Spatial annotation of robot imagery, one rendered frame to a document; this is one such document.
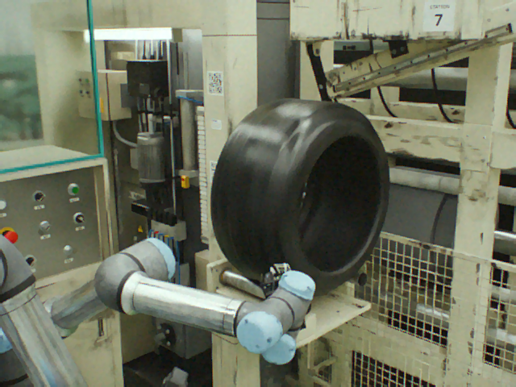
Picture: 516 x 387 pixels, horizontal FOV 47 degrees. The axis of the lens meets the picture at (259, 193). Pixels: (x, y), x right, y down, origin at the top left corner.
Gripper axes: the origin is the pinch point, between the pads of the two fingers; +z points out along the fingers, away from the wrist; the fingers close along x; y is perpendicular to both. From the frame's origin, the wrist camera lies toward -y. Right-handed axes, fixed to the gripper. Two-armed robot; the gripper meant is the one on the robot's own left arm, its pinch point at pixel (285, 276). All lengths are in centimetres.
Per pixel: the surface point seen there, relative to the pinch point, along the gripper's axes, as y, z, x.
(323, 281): -11.3, 11.1, -7.5
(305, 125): 33.1, 15.6, -17.6
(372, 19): 49, 43, -44
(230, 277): -8.5, 25.1, 21.9
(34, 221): 30, 26, 73
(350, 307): -31.9, 26.4, -10.1
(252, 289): -10.9, 18.2, 14.9
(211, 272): -4.9, 25.5, 27.1
